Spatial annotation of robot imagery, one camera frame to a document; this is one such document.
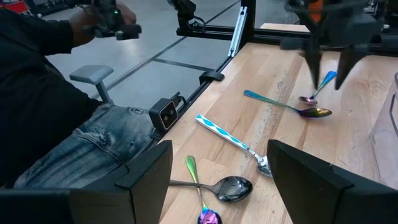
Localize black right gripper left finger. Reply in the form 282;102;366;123
115;139;174;224

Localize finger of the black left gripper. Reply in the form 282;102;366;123
298;43;325;91
334;48;367;91

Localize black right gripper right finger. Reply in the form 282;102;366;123
267;139;354;224

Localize black spoon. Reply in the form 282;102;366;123
169;175;253;203

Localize purple-bowled iridescent spoon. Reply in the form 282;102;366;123
185;155;223;224

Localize clear plastic bin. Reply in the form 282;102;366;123
371;72;398;190

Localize black plastic clip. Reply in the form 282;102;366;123
198;70;225;85

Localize grey chair armrest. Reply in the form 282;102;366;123
68;64;115;105

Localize person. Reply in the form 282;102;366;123
0;0;156;190

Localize person's hand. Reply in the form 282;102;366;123
68;1;137;47

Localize iridescent spoon blue handle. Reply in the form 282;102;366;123
298;70;338;106

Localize iridescent spoon green handle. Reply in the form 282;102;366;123
243;90;333;119

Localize black table-level camera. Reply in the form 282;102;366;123
148;91;187;139

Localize spoon teal white patterned handle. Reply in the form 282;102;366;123
195;114;274;177

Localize black teleoperation handle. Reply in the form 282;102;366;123
82;0;143;41

